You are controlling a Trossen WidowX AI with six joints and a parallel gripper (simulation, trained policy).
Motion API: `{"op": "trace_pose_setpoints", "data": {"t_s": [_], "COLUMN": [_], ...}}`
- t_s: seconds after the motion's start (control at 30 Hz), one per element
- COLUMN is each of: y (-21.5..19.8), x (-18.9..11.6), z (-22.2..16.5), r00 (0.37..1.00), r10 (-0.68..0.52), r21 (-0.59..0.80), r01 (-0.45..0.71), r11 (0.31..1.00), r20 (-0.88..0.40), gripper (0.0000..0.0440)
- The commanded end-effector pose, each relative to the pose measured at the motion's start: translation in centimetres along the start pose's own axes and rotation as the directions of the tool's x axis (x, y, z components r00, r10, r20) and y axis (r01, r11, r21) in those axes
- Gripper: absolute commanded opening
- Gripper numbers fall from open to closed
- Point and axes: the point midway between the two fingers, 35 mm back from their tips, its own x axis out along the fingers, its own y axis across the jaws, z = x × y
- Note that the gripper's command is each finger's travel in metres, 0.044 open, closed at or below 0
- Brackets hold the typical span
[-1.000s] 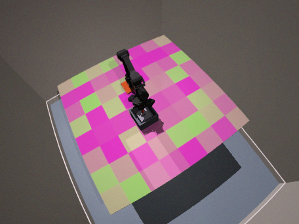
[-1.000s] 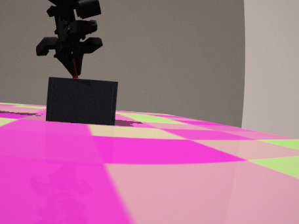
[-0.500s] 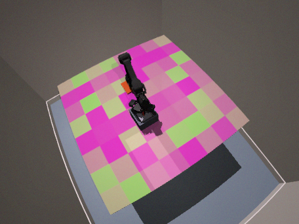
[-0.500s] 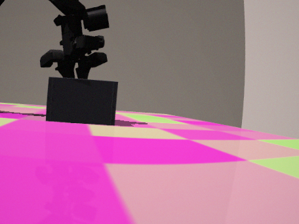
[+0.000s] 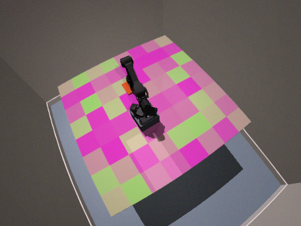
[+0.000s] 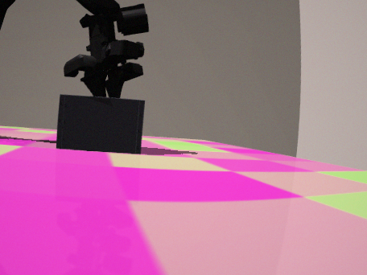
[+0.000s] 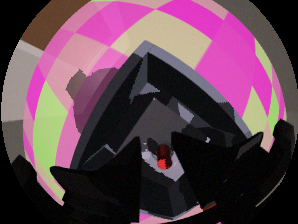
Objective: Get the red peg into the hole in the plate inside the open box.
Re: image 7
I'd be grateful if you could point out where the black box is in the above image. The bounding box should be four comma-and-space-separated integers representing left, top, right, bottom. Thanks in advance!
69, 40, 251, 220

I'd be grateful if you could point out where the dark red peg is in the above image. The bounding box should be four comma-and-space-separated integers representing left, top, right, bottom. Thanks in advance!
157, 144, 173, 169

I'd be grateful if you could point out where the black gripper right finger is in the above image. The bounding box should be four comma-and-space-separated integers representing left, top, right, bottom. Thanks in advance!
170, 132, 263, 209

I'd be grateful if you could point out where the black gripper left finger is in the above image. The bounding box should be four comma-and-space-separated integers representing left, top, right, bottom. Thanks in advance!
49, 136, 142, 224

